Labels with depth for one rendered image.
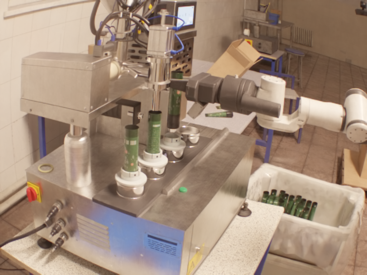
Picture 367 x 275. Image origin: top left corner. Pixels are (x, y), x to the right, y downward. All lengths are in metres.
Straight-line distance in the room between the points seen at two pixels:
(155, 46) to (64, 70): 0.22
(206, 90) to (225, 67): 1.69
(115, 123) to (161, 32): 0.44
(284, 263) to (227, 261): 0.57
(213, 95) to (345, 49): 10.19
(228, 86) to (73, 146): 0.38
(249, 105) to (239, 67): 1.71
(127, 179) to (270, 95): 0.37
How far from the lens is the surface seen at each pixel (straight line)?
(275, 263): 1.80
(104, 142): 1.29
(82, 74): 0.93
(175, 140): 1.15
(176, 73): 1.09
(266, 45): 5.34
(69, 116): 0.98
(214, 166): 1.19
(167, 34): 0.96
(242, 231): 1.41
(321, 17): 11.11
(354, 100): 1.04
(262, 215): 1.51
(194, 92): 1.04
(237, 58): 2.68
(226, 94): 1.03
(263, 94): 1.01
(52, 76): 1.00
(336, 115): 1.03
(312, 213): 1.98
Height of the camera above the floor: 1.54
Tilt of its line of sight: 23 degrees down
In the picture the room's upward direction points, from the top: 5 degrees clockwise
